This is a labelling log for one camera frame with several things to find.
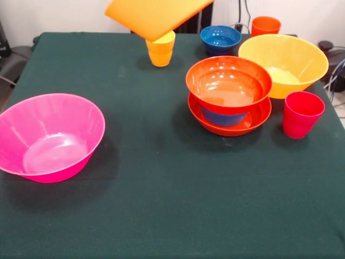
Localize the black chair base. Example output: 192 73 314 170
317 40 345 81
0 36 40 85

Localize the tangle of floor cables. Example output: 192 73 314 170
323 58 345 94

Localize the large orange plastic bowl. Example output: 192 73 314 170
238 33 329 99
104 0 216 43

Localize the yellow plastic cup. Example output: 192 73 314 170
146 30 176 67

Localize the crimson plastic cup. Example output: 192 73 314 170
282 91 326 140

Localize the orange plastic cup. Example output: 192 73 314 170
251 16 282 38

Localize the light blue translucent bowl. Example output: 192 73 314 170
201 107 249 127

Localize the dark green tablecloth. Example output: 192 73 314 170
0 31 345 259

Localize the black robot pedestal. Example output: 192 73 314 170
129 2 214 35

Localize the large pink plastic bowl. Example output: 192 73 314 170
0 93 106 184

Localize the red plastic bowl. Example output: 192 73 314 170
188 91 272 137
185 56 273 115

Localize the dark blue plastic bowl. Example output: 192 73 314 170
199 25 243 57

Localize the grey wall cable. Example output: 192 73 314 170
244 0 251 26

